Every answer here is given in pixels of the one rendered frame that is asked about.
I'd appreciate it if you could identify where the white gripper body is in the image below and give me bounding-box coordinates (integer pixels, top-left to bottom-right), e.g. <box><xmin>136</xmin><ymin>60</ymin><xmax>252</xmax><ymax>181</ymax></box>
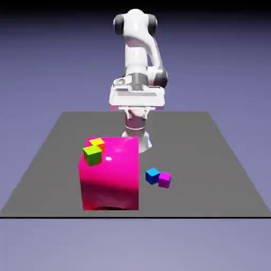
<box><xmin>109</xmin><ymin>84</ymin><xmax>166</xmax><ymax>111</ymax></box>

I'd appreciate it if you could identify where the small yellow cube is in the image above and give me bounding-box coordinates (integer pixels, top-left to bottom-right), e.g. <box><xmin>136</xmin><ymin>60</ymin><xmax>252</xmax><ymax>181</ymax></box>
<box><xmin>88</xmin><ymin>137</ymin><xmax>106</xmax><ymax>154</ymax></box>

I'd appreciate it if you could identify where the small green cube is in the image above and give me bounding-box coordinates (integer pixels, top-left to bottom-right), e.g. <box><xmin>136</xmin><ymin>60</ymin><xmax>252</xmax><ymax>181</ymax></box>
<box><xmin>82</xmin><ymin>145</ymin><xmax>103</xmax><ymax>167</ymax></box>

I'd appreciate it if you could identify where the small blue cube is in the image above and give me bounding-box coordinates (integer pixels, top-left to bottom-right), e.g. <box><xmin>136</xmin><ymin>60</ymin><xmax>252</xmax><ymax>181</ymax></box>
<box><xmin>145</xmin><ymin>167</ymin><xmax>161</xmax><ymax>185</ymax></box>

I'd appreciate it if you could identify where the small magenta cube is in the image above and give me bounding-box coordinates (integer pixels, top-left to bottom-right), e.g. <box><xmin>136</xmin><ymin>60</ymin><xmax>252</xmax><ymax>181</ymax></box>
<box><xmin>158</xmin><ymin>172</ymin><xmax>171</xmax><ymax>189</ymax></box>

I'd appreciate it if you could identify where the large pink box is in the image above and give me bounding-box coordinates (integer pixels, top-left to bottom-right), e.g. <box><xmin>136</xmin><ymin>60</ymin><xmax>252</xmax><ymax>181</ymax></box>
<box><xmin>78</xmin><ymin>136</ymin><xmax>140</xmax><ymax>211</ymax></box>

